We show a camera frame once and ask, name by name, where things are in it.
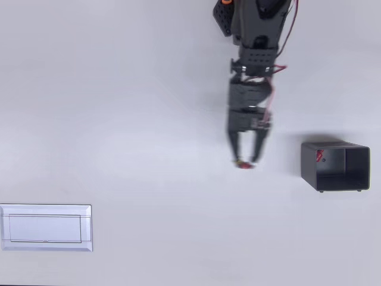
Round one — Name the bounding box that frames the black orange robot base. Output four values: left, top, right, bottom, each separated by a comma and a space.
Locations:
212, 0, 239, 38

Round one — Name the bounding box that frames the white rectangular tray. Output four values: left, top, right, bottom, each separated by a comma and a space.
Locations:
0, 203, 94, 253

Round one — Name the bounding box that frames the red white black servo cable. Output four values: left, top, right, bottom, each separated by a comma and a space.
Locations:
276, 0, 300, 57
259, 64, 288, 128

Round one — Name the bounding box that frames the black box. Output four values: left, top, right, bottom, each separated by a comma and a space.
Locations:
300, 141, 371, 194

